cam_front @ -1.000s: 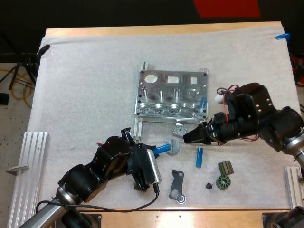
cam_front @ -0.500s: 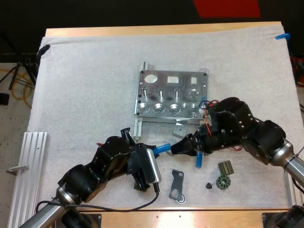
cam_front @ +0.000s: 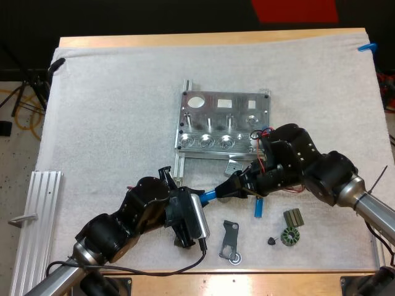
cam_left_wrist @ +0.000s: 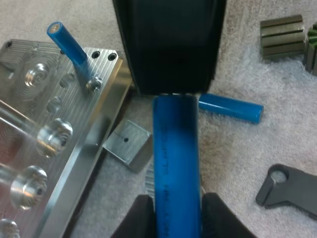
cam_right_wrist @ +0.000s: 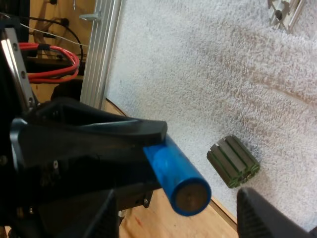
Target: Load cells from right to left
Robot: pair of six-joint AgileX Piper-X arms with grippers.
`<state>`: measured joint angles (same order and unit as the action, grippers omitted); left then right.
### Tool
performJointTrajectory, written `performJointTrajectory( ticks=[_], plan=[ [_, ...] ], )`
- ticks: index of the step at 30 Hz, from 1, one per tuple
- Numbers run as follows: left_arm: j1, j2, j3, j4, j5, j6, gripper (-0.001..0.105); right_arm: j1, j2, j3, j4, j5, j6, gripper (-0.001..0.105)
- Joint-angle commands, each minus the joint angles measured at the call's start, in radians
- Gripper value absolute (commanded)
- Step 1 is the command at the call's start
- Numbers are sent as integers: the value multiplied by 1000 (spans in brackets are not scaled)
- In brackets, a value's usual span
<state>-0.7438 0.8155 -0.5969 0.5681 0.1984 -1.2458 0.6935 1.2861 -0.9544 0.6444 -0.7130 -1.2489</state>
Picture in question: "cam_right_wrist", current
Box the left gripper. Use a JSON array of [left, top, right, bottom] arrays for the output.
[[0, 98, 168, 238]]

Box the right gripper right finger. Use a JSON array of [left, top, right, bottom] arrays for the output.
[[236, 187, 314, 238]]

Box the dark ribbed drum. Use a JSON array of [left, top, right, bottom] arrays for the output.
[[207, 135, 261, 189]]

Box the metal plate on aluminium rails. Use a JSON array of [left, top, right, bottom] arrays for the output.
[[267, 0, 308, 33]]

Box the grey clip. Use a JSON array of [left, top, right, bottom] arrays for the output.
[[79, 11, 102, 23]]

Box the bright blue cylinder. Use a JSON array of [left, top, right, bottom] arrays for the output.
[[143, 135, 212, 217]]

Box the ribbed aluminium rail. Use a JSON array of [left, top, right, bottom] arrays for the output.
[[79, 0, 124, 110]]

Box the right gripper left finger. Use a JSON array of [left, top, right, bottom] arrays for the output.
[[83, 189, 119, 238]]

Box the black cable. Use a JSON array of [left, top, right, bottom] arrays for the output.
[[28, 14, 85, 65]]

